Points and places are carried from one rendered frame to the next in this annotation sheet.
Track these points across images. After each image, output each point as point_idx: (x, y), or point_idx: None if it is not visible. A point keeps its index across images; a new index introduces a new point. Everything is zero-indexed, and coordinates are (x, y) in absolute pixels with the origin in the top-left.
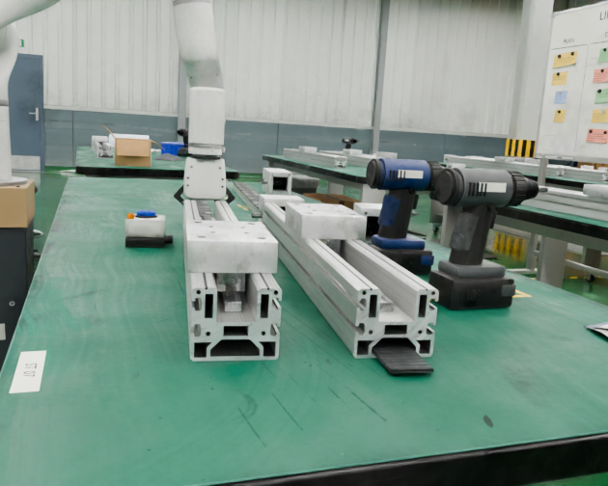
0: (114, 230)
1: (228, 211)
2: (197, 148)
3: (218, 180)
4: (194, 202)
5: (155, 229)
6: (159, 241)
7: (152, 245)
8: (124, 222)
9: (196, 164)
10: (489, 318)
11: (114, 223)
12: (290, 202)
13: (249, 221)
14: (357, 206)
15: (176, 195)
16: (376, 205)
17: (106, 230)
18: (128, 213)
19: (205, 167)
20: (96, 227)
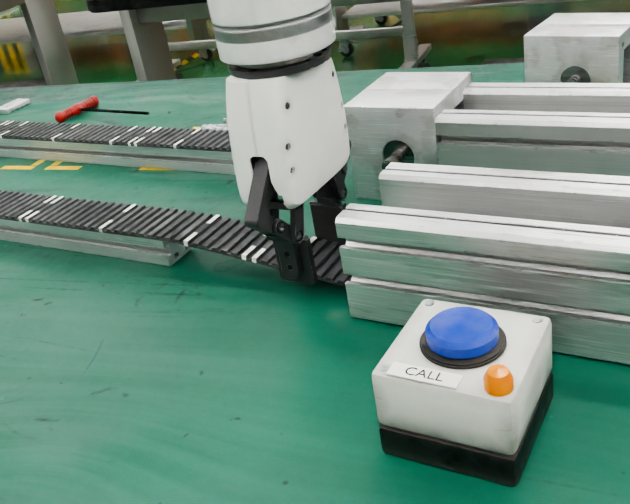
0: (181, 451)
1: None
2: (303, 37)
3: (338, 114)
4: (418, 210)
5: (545, 360)
6: (550, 388)
7: (544, 414)
8: (45, 396)
9: (296, 91)
10: None
11: (41, 422)
12: (458, 90)
13: (221, 188)
14: (574, 39)
15: (261, 218)
16: (582, 23)
17: (167, 472)
18: (502, 375)
19: (313, 89)
20: (74, 483)
